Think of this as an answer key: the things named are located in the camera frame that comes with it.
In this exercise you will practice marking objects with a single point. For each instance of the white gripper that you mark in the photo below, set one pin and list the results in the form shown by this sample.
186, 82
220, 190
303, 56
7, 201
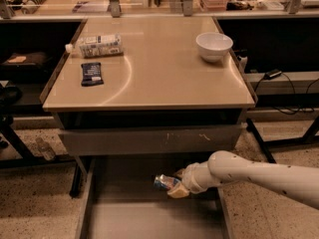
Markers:
189, 178

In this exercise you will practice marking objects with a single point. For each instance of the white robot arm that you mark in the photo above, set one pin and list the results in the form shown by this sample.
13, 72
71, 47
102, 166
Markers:
299, 183

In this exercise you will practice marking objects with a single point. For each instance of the closed top drawer front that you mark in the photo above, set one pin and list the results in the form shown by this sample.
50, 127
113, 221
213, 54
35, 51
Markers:
150, 140

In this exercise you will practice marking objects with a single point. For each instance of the open middle drawer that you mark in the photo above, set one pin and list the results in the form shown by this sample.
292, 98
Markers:
121, 202

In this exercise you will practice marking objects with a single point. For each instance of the beige drawer cabinet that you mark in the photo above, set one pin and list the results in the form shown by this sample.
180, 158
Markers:
159, 80

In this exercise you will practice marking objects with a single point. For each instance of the black table leg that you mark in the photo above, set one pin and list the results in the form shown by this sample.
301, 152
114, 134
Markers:
251, 127

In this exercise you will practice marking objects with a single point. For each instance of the black power adapter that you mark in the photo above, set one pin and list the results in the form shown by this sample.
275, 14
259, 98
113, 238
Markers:
272, 74

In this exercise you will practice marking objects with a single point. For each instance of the white bowl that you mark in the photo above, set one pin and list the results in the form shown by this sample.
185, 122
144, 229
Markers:
212, 46

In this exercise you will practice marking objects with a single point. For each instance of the dark blue snack packet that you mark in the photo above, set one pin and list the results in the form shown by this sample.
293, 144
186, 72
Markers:
91, 74

